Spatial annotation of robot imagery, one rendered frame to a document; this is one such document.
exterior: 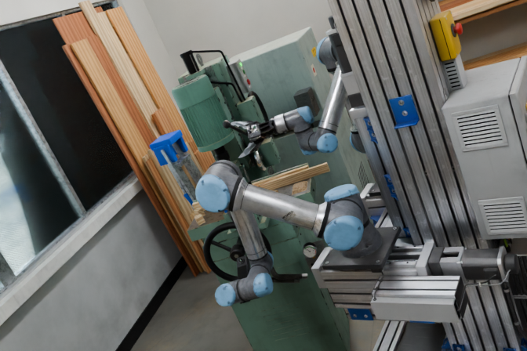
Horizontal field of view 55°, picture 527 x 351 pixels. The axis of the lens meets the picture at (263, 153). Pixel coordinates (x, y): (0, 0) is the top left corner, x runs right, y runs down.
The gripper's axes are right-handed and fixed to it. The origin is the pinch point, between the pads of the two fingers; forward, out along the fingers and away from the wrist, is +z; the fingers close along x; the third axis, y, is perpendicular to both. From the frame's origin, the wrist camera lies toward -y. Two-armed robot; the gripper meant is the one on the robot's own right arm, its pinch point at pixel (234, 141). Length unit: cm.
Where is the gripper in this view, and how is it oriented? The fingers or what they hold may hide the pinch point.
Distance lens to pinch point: 216.0
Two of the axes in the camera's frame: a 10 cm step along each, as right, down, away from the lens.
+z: -9.2, 3.1, 2.4
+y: -2.8, -0.8, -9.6
